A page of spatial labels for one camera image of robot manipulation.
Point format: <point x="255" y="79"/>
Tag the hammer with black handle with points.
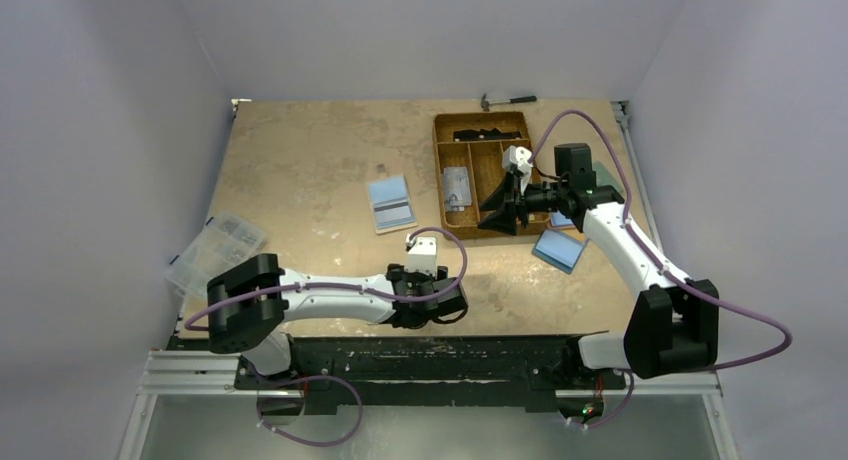
<point x="486" y="104"/>

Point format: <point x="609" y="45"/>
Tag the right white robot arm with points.
<point x="671" y="329"/>

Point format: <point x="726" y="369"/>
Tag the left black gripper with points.
<point x="448" y="298"/>

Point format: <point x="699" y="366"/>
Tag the black object in tray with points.
<point x="493" y="134"/>

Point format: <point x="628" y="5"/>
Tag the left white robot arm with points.
<point x="248" y="302"/>

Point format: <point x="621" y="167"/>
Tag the blue card holder front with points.
<point x="559" y="250"/>

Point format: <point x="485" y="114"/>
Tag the woven wicker tray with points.
<point x="481" y="158"/>

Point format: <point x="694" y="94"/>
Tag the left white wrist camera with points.
<point x="422" y="252"/>

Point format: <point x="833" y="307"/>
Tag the open blue pink card holder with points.
<point x="560" y="221"/>

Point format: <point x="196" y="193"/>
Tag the clear plastic screw box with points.
<point x="225" y="241"/>

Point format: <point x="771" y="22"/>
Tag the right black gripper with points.
<point x="520" y="200"/>

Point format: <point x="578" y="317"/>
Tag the black front rail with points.
<point x="520" y="371"/>

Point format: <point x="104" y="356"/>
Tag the green card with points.
<point x="606" y="178"/>

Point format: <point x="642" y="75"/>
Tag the silver cards in tray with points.
<point x="456" y="189"/>

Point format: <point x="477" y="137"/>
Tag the open beige card holder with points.
<point x="389" y="202"/>

